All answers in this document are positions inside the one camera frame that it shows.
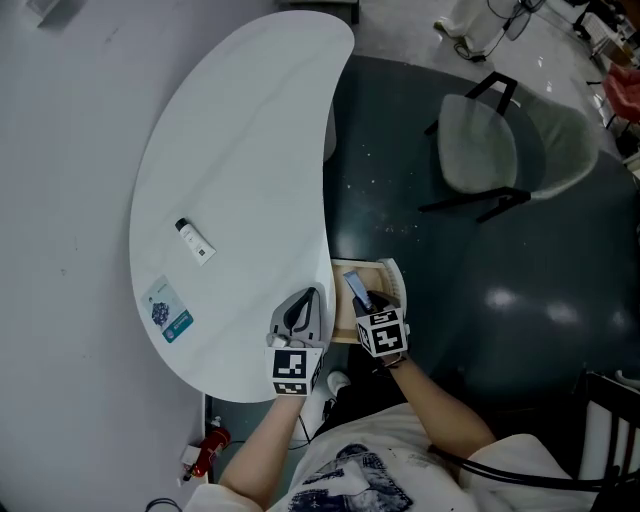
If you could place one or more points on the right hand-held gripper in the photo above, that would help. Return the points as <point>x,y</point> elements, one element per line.
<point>387,337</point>

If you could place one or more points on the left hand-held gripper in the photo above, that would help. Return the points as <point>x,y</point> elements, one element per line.
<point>292,372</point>

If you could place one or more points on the wooden drawer white ribbed front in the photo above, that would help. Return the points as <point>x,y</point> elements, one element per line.
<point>342,320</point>

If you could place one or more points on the white tube with black cap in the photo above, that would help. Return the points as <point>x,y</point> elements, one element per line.
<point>196,242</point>

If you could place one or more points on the card with blue print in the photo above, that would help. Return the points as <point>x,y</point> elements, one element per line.
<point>166,310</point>

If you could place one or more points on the person's left forearm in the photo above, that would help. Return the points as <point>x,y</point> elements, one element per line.
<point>270,445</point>

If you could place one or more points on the person's right forearm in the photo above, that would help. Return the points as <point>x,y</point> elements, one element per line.
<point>440,415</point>

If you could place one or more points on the white kidney-shaped table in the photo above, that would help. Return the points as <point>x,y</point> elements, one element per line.
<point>240,150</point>

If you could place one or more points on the person's white shoe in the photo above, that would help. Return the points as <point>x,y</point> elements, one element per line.
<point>339,381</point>

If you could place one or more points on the person's black trousers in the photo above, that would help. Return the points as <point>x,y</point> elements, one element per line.
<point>370,390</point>

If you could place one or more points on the red fire extinguisher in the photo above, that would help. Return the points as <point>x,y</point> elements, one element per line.
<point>212,442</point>

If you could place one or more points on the person's white printed shirt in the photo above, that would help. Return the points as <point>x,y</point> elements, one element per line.
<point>380,465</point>

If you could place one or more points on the grey upholstered chair black legs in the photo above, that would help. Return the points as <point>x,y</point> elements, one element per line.
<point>475,145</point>

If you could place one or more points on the grey cabinet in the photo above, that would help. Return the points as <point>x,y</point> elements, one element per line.
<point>320,4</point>

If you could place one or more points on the pink armchair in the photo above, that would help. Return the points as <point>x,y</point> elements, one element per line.
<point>625,92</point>

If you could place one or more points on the black metal frame rack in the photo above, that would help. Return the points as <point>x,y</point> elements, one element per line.
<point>592,385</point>

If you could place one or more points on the white wall junction box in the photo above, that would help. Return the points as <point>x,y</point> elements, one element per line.
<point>55,12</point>

